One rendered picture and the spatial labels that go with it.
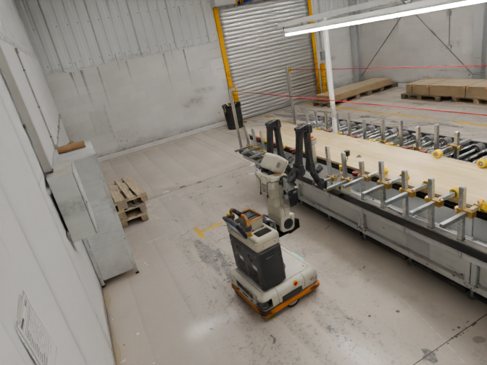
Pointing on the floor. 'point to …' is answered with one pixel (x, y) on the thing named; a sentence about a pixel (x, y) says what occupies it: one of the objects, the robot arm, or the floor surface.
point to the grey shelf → (123, 264)
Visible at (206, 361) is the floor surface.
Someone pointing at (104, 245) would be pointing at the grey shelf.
